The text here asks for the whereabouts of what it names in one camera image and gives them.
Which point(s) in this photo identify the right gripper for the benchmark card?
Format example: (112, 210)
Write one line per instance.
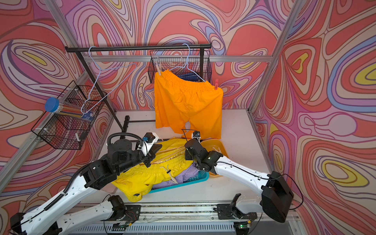
(188, 155)

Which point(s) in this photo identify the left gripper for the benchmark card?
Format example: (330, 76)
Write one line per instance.
(151, 154)

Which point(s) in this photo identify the lilac shorts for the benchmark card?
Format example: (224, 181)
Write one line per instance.
(188, 173)

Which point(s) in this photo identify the yellow shorts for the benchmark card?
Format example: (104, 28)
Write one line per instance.
(139, 180)

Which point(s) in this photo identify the orange shorts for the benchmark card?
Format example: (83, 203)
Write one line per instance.
(178, 102)

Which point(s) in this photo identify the light blue wire hanger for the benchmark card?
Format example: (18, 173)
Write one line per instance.
(100, 76)

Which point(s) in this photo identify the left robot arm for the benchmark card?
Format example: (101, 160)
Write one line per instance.
(124, 151)

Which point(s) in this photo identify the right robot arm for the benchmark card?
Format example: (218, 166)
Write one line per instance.
(276, 194)

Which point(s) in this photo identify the yellow plastic tray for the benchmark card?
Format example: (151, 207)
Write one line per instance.
(214, 145)

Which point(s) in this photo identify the teal plastic basket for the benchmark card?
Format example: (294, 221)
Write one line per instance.
(201, 177)

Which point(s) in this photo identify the beige clothespin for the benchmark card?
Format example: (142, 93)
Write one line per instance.
(158, 67)

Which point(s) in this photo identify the blue capped pencil tube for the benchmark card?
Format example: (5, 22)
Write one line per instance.
(54, 105)

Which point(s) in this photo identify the black clothes rack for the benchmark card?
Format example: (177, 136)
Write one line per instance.
(78, 51)

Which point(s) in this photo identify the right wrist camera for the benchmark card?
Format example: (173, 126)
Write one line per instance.
(196, 135)

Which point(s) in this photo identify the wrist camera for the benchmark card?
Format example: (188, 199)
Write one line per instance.
(196, 135)
(149, 139)

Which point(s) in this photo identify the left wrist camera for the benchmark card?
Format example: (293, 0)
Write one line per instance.
(149, 139)

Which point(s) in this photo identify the black wire basket left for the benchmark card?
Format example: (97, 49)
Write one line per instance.
(65, 132)

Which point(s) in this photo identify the black wire basket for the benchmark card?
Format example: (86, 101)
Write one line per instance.
(65, 132)
(171, 59)

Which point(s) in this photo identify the black wire basket back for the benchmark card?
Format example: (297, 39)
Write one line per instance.
(171, 59)

